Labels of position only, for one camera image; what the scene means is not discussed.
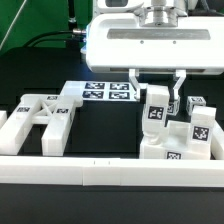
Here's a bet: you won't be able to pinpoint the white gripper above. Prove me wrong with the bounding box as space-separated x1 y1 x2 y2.
86 14 224 102

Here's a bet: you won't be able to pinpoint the white chair seat part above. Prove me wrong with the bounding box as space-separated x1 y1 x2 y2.
139 120 212 160

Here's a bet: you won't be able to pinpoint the white tagged cube left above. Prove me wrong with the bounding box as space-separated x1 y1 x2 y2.
167 98 180 116

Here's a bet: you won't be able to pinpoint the white tagged cube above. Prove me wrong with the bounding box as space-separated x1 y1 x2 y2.
186 96 206 115
167 98 180 116

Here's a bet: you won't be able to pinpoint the white tagged cube right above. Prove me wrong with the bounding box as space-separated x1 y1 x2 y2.
186 96 206 115

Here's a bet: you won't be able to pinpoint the white marker base sheet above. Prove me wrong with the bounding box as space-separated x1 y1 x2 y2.
61 81 136 102

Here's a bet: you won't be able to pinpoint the white right fence bar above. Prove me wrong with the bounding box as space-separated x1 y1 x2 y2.
211 123 224 160

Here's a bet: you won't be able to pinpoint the white fence bar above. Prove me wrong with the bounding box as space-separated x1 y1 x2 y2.
211 123 224 160
0 156 224 187
0 110 7 129

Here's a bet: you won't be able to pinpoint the black vertical pole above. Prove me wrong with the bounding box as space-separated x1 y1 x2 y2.
67 0 76 23

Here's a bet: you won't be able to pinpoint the white left fence bar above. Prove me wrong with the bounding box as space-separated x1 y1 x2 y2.
0 110 7 129

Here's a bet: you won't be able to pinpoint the white front fence bar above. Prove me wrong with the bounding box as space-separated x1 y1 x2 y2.
0 156 224 187

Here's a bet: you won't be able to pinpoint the black cables at base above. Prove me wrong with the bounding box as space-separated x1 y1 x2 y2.
22 28 88 48

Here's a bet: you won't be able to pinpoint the white chair back frame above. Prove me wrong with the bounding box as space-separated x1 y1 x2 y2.
0 94 83 156

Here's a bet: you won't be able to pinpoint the thin white cord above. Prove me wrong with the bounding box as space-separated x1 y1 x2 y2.
0 0 29 52

